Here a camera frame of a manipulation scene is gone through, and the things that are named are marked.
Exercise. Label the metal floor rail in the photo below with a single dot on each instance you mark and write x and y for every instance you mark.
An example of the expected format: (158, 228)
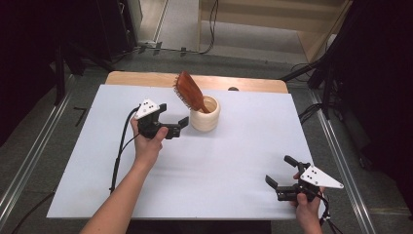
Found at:
(32, 156)
(344, 162)

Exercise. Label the black metal stand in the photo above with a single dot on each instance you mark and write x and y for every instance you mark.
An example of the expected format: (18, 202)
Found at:
(59, 74)

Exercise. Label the dark curtain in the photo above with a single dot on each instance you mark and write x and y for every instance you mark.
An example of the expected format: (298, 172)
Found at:
(29, 48)
(376, 81)

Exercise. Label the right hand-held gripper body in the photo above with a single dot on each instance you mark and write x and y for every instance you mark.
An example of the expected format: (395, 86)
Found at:
(316, 178)

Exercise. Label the person's left hand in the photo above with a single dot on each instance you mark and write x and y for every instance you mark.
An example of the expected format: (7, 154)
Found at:
(147, 148)

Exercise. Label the wooden table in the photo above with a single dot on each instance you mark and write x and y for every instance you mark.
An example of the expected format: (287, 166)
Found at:
(139, 79)

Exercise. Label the person's right hand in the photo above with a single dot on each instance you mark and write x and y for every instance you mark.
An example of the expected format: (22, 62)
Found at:
(308, 211)

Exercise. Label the cream ribbed cup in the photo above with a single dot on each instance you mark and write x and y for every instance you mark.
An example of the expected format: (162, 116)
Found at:
(204, 123)

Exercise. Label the wooden hairbrush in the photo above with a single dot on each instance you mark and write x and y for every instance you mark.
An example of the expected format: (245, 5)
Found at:
(190, 91)

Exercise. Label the black cabinet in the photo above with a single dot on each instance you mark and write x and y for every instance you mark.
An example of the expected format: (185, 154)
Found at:
(118, 29)

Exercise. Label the white board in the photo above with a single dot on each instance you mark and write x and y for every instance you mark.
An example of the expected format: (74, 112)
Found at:
(227, 156)

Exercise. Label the small dark round object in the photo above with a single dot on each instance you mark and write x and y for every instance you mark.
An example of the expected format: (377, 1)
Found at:
(233, 88)

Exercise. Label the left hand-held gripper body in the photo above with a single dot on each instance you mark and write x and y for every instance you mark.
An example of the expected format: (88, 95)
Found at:
(147, 109)

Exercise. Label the light wooden shelf unit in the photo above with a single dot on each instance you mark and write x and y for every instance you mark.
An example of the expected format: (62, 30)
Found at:
(259, 29)

